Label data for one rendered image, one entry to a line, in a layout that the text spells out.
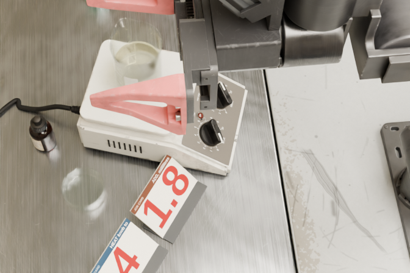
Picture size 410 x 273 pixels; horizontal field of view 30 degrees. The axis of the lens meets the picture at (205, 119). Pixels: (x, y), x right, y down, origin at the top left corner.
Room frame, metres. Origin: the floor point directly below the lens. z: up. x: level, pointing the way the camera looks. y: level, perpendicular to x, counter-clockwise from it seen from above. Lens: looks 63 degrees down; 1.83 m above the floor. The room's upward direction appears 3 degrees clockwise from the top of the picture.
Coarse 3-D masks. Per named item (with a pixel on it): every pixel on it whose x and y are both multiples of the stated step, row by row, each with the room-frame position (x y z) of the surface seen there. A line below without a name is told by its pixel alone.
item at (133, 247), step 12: (132, 228) 0.31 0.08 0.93; (120, 240) 0.29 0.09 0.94; (132, 240) 0.30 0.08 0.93; (144, 240) 0.30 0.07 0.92; (120, 252) 0.28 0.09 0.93; (132, 252) 0.28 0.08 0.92; (144, 252) 0.29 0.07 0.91; (108, 264) 0.26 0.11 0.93; (120, 264) 0.27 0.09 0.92; (132, 264) 0.27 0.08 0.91
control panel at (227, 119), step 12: (228, 84) 0.51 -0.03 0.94; (240, 96) 0.50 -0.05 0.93; (228, 108) 0.48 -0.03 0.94; (240, 108) 0.49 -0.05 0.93; (204, 120) 0.45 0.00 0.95; (216, 120) 0.46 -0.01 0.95; (228, 120) 0.46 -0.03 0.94; (192, 132) 0.43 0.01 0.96; (228, 132) 0.45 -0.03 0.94; (192, 144) 0.41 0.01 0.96; (204, 144) 0.42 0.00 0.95; (228, 144) 0.43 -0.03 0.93; (216, 156) 0.41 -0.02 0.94; (228, 156) 0.41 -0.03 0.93
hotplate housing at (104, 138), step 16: (240, 112) 0.48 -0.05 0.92; (80, 128) 0.43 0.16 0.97; (96, 128) 0.43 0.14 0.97; (112, 128) 0.43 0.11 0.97; (96, 144) 0.42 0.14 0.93; (112, 144) 0.42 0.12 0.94; (128, 144) 0.42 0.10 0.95; (144, 144) 0.41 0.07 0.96; (160, 144) 0.41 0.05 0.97; (176, 144) 0.41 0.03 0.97; (160, 160) 0.41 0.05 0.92; (176, 160) 0.41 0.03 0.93; (192, 160) 0.40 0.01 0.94; (208, 160) 0.40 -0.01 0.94
